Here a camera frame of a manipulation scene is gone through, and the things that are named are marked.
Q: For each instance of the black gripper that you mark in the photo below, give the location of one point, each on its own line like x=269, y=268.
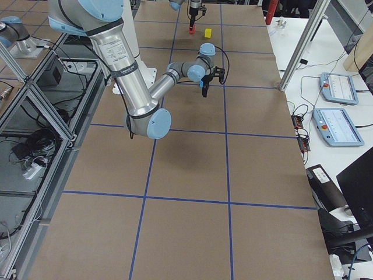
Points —
x=206, y=79
x=193, y=10

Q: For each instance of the red wooden block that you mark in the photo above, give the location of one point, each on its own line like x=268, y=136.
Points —
x=191, y=29

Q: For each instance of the yellow wooden block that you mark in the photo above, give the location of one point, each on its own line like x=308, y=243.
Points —
x=208, y=33

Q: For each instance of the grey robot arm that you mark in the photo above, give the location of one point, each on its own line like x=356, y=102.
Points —
x=176, y=5
x=102, y=22

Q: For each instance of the third robot arm grey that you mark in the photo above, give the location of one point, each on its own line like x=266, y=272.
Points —
x=12, y=30

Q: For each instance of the red fire extinguisher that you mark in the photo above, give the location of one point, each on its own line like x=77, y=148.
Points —
x=271, y=11

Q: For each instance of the upper teach pendant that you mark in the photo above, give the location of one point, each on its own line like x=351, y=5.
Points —
x=338, y=88

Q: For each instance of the teach pendant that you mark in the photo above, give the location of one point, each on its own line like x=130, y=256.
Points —
x=338, y=88
x=336, y=128

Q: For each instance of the lower teach pendant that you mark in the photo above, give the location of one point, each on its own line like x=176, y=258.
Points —
x=336, y=128

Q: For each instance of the black monitor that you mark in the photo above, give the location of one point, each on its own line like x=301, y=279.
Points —
x=355, y=182

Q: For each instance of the white power strip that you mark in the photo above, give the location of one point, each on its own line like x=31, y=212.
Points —
x=32, y=171

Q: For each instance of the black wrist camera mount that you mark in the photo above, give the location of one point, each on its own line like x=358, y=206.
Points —
x=219, y=73

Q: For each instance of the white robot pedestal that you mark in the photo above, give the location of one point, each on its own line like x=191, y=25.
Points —
x=129, y=9

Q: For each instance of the aluminium frame post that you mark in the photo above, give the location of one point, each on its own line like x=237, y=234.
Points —
x=309, y=30

